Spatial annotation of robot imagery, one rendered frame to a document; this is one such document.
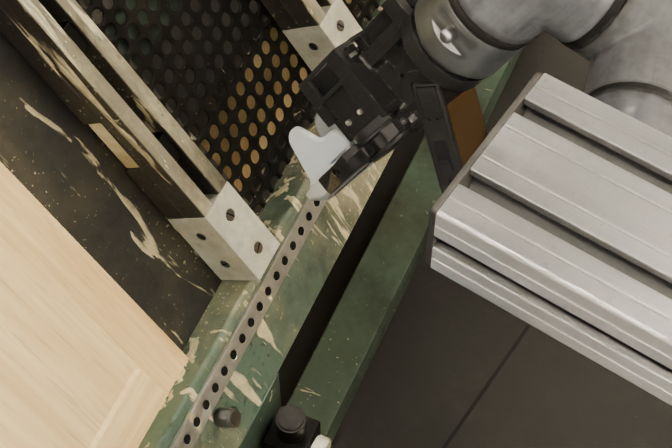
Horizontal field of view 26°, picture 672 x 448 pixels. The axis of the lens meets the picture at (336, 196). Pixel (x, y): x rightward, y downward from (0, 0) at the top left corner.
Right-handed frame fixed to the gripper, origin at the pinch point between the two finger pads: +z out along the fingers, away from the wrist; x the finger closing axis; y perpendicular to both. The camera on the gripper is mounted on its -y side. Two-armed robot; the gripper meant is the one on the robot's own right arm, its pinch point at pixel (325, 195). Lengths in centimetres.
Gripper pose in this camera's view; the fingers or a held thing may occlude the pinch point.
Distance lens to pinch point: 116.9
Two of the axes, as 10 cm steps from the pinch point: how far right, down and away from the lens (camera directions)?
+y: -6.3, -7.8, 0.5
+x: -5.8, 4.2, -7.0
